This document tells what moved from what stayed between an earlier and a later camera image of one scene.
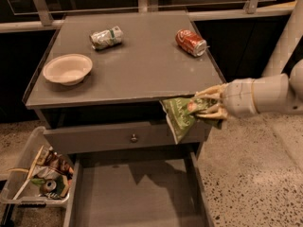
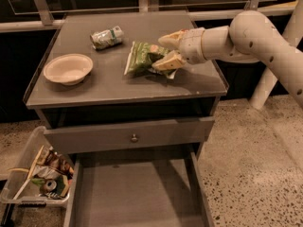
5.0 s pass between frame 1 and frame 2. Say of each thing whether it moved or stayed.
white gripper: moved
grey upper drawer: stayed
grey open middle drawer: stayed
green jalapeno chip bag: moved
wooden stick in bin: stayed
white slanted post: stayed
